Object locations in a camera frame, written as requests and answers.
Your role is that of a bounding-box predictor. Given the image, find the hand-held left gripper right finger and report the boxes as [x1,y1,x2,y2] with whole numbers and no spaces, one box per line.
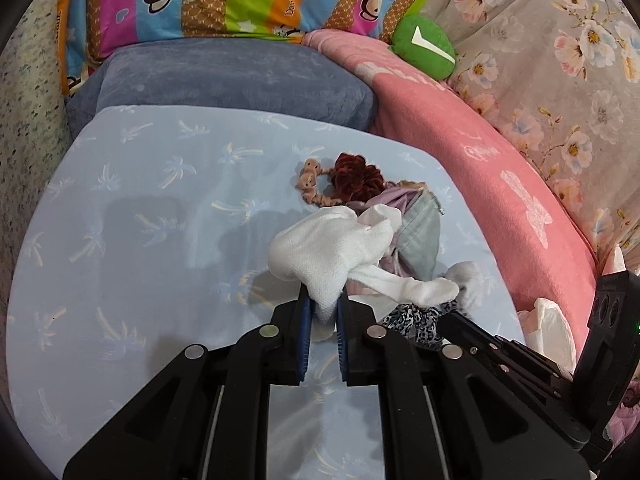
[336,295,591,480]

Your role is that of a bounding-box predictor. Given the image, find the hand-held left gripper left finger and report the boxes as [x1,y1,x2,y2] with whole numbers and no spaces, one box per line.
[62,285,316,480]

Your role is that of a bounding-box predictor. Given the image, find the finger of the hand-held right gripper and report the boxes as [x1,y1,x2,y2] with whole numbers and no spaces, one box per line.
[439,310,593,453]

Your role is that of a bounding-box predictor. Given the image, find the green plush toy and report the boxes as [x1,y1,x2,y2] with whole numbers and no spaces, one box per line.
[390,14,457,81]

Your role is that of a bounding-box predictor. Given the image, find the white sock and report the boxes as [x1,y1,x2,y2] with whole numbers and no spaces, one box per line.
[349,262,461,308]

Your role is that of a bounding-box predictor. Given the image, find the blue grey pillow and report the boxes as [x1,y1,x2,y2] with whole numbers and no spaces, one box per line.
[65,39,379,137]

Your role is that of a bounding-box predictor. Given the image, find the purple cloth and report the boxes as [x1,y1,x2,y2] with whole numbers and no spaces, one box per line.
[345,182,427,213]

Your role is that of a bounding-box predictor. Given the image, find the pink blanket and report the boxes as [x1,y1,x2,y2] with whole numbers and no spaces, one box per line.
[302,29,601,361]

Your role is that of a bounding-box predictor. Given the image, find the leopard print scrunchie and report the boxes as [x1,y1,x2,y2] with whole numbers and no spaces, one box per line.
[381,300,457,347]

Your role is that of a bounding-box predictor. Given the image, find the white knitted cloth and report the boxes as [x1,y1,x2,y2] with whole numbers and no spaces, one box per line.
[268,206,396,323]

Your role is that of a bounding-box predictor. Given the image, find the grey fluffy scrunchie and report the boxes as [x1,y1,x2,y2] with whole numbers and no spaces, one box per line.
[439,260,484,312]

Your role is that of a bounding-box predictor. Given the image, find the grey floral quilt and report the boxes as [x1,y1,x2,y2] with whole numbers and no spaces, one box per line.
[419,0,640,277]

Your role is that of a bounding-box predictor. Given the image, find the beige pink scrunchie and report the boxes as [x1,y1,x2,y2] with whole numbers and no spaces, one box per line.
[297,157,347,207]

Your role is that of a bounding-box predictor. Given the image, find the dark red scrunchie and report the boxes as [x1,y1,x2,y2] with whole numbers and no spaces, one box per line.
[327,152,387,204]

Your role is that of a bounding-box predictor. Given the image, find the speckled white cloth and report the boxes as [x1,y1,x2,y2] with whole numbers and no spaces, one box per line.
[0,0,77,286]

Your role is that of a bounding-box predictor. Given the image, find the grey and lilac cloth pile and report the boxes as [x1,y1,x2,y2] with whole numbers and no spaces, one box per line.
[394,192,446,281]

